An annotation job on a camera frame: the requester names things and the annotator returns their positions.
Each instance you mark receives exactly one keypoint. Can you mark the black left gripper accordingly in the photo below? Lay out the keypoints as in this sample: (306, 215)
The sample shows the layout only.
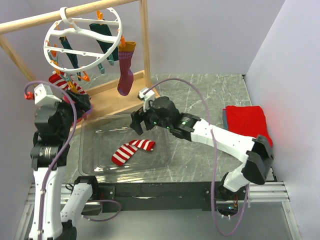
(81, 102)

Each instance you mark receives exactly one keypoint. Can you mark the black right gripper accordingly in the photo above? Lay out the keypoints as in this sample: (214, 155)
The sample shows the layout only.
(138, 117)

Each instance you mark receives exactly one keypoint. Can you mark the red white striped sock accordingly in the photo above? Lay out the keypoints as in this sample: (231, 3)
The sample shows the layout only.
(66, 83)
(127, 150)

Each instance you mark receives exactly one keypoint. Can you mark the purple sock with orange cuff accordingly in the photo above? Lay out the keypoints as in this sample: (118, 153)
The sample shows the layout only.
(125, 54)

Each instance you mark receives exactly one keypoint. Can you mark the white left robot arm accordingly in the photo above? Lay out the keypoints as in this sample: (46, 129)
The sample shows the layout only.
(54, 121)

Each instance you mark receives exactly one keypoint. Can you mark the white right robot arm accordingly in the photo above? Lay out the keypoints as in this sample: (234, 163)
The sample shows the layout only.
(255, 154)

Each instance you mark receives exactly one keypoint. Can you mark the white round sock hanger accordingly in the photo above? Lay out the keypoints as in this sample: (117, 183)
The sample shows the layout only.
(92, 40)

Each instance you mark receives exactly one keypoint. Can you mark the wooden drying rack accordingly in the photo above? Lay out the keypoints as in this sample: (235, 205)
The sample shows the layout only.
(105, 97)

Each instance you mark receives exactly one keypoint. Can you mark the clear plastic bin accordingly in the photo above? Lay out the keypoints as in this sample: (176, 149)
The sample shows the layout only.
(109, 146)

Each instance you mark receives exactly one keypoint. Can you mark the dark teal sock left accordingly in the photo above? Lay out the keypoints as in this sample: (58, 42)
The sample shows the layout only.
(72, 57)

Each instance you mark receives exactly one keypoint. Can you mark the folded red cloth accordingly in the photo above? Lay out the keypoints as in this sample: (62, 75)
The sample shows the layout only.
(246, 120)

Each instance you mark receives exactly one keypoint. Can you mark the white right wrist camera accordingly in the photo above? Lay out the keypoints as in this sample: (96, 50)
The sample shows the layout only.
(147, 96)

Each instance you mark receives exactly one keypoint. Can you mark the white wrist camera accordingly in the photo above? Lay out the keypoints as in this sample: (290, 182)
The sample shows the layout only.
(42, 95)
(147, 96)

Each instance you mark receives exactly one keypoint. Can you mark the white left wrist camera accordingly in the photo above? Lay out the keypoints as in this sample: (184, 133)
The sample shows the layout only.
(42, 95)

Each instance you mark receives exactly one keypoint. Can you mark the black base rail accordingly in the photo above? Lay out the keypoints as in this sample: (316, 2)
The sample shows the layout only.
(159, 195)

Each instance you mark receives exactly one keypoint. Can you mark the aluminium frame rail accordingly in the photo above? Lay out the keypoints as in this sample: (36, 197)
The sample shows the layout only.
(270, 192)

